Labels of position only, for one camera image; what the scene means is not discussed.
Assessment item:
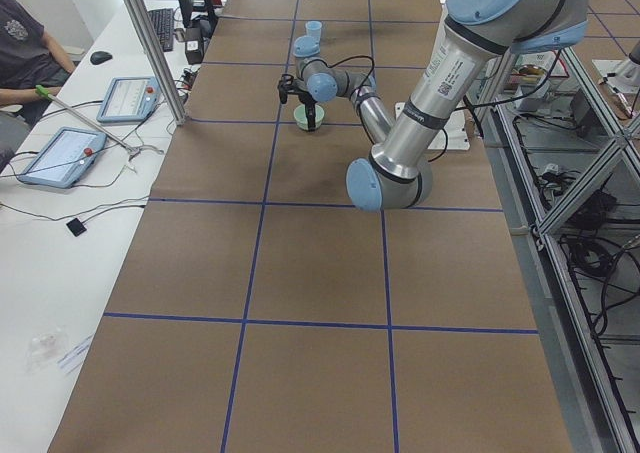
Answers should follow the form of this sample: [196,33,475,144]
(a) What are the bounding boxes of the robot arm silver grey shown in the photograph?
[293,0,589,211]

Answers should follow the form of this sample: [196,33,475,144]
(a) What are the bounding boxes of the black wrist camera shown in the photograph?
[277,73,296,105]

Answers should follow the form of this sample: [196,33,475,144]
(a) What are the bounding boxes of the green handled reacher stick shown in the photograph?
[35,85,165,160]

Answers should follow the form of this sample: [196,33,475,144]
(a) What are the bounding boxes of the aluminium frame post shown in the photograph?
[123,0,186,126]

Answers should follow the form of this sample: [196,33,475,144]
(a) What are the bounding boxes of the near blue teach pendant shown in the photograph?
[17,127,107,189]

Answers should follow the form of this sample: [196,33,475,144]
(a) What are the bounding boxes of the black computer mouse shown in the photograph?
[90,51,113,65]

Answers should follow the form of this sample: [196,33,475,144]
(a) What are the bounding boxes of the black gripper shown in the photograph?
[296,90,317,131]

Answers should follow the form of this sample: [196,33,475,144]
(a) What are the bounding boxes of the light green bowl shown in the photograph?
[294,104,325,131]

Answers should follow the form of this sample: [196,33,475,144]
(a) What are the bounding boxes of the seated person dark shirt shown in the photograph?
[0,0,78,172]

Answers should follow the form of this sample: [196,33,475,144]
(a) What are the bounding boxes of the light blue plastic cup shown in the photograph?
[305,20,323,43]

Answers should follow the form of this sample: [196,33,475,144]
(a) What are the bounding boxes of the far blue teach pendant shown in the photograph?
[96,76,161,124]

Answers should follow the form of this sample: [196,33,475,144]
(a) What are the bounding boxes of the black keyboard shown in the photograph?
[147,8,174,52]

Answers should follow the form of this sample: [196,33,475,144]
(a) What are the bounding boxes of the small black square device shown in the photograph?
[66,218,87,237]

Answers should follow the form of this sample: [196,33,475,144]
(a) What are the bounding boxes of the black box with label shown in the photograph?
[184,28,205,65]

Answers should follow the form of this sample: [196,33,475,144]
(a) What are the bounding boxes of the blue teach pendant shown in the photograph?
[17,127,107,189]
[96,76,161,124]

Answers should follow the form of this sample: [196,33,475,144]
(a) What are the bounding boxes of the clear plastic bag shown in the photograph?
[25,326,68,373]

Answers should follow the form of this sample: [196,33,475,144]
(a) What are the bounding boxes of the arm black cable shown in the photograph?
[319,56,377,94]

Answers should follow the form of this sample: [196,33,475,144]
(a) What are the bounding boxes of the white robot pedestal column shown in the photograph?
[394,100,472,151]

